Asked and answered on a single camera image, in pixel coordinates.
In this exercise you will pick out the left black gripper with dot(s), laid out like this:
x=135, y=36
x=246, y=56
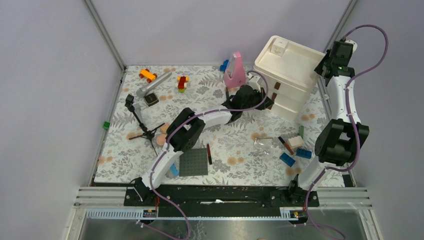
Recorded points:
x=260, y=94

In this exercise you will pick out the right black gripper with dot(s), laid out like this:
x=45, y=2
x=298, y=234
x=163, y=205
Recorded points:
x=318, y=69

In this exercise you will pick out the cream three-drawer organizer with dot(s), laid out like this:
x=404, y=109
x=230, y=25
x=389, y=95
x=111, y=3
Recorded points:
x=291, y=77

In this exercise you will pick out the clear plastic bag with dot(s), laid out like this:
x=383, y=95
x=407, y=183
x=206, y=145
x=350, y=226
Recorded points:
x=264, y=146

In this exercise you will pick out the white cosmetic box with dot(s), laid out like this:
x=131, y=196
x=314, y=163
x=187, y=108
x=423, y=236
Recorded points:
x=278, y=46

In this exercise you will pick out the brown red makeup pencil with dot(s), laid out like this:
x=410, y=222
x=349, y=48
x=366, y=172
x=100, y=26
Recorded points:
x=285, y=144

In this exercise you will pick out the dark red lipstick tube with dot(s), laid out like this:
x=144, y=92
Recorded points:
x=209, y=155

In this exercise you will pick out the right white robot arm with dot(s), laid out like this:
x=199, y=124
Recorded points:
x=344, y=135

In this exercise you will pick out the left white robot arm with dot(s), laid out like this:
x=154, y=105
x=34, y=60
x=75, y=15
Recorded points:
x=186, y=129

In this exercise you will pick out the small peach makeup sponge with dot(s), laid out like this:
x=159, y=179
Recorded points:
x=163, y=129

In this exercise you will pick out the round peach makeup sponge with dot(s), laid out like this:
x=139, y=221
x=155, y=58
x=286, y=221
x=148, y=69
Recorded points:
x=161, y=139

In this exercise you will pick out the blue toy brick back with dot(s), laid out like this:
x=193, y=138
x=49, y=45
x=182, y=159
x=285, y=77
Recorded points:
x=224, y=65

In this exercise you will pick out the green mascara tube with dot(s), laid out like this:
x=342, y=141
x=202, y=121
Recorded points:
x=301, y=131

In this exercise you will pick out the red yellow toy figure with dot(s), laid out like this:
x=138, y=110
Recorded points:
x=181, y=83

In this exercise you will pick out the cream lego brick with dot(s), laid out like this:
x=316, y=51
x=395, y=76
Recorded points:
x=295, y=142

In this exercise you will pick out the blue lego brick left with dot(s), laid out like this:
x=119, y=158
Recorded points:
x=288, y=160

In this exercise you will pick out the blue lego brick right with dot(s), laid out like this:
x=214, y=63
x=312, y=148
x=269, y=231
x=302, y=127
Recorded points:
x=303, y=153

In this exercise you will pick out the grey lego baseplate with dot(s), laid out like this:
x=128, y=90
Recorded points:
x=194, y=163

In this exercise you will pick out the black square compact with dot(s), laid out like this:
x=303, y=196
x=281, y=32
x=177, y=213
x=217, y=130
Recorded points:
x=151, y=99

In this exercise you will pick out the blue grey lego brick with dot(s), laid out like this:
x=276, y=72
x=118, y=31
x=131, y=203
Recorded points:
x=173, y=171

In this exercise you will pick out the orange toy car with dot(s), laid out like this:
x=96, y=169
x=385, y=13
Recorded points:
x=146, y=74

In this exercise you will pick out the grey microphone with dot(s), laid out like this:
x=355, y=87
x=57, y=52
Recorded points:
x=143, y=91

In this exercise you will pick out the black mini tripod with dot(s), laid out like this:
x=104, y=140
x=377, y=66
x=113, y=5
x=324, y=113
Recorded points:
x=135, y=109

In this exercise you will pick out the green clip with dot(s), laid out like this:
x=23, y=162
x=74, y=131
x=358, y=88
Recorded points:
x=106, y=125

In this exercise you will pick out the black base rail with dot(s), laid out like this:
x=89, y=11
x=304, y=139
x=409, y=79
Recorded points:
x=218, y=201

